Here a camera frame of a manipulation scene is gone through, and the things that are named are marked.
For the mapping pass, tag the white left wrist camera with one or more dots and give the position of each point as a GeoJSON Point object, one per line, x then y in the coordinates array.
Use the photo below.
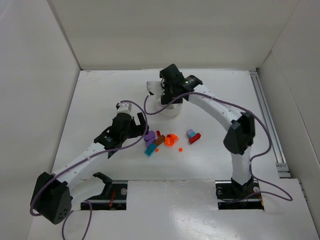
{"type": "Point", "coordinates": [124, 107]}

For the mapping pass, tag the white round divided container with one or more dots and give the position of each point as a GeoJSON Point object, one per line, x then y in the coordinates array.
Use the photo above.
{"type": "Point", "coordinates": [171, 111]}

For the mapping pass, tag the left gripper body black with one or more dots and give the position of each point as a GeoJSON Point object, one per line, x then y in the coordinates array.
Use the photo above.
{"type": "Point", "coordinates": [136, 126]}

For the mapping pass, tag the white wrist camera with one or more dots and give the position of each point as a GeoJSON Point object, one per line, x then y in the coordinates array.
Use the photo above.
{"type": "Point", "coordinates": [154, 88]}
{"type": "Point", "coordinates": [124, 107]}

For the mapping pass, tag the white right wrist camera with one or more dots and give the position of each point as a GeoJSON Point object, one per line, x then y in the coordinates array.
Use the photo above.
{"type": "Point", "coordinates": [154, 88]}

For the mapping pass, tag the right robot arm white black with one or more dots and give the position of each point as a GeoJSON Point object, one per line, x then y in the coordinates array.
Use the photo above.
{"type": "Point", "coordinates": [239, 125]}

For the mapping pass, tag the teal lego brick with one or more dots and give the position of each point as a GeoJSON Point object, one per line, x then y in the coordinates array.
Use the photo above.
{"type": "Point", "coordinates": [150, 149]}

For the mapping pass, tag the aluminium rail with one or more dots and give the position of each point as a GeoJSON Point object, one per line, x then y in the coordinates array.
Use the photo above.
{"type": "Point", "coordinates": [281, 164]}

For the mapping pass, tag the purple rounded lego piece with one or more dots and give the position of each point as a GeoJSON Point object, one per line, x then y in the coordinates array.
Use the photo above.
{"type": "Point", "coordinates": [149, 138]}

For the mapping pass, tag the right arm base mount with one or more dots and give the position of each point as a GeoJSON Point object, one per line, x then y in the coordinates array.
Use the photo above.
{"type": "Point", "coordinates": [231, 196]}

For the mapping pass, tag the orange round lego piece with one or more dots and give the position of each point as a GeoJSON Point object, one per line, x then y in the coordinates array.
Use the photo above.
{"type": "Point", "coordinates": [170, 139]}

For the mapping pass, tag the brown lego plate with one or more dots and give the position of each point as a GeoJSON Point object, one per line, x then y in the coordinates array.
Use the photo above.
{"type": "Point", "coordinates": [160, 140]}

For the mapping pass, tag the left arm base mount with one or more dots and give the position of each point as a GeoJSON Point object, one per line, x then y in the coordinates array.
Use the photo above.
{"type": "Point", "coordinates": [113, 196]}

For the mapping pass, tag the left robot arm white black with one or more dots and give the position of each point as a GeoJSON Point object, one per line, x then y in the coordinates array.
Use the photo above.
{"type": "Point", "coordinates": [55, 193]}

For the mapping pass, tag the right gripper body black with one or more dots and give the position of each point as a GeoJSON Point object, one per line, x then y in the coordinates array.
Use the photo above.
{"type": "Point", "coordinates": [165, 99]}

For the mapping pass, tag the red lego brick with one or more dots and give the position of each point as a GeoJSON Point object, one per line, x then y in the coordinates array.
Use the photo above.
{"type": "Point", "coordinates": [194, 138]}

